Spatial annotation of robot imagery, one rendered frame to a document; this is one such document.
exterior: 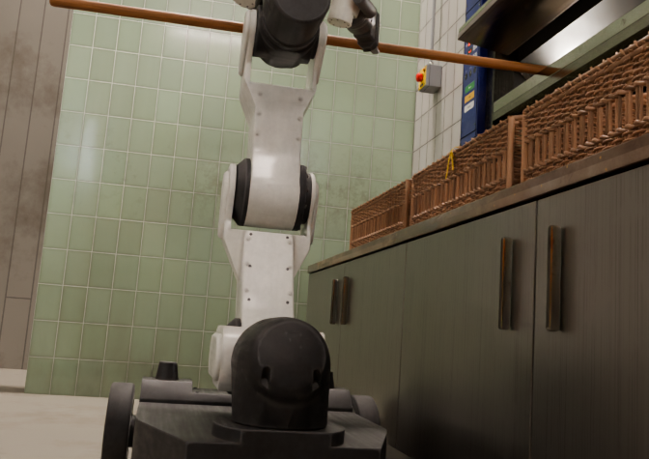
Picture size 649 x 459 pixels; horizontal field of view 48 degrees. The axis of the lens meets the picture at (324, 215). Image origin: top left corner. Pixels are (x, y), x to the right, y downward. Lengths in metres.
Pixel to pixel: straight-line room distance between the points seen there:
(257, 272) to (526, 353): 0.60
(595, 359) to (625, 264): 0.12
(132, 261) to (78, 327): 0.35
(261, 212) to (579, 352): 0.76
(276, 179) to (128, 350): 1.87
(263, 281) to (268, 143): 0.29
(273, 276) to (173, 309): 1.81
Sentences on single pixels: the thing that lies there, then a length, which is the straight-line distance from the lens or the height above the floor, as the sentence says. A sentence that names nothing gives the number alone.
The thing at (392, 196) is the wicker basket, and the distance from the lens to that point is 1.98.
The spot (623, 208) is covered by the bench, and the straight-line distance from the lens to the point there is 0.91.
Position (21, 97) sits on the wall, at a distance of 4.79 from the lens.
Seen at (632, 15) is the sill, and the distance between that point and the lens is 2.03.
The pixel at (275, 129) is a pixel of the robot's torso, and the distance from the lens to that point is 1.56.
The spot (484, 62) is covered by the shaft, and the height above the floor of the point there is 1.19.
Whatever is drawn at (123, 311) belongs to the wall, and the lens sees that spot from 3.26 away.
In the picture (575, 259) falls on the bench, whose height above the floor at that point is 0.45.
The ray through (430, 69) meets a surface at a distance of 3.27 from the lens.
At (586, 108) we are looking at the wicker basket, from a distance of 1.11.
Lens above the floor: 0.34
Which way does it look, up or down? 9 degrees up
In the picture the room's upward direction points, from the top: 4 degrees clockwise
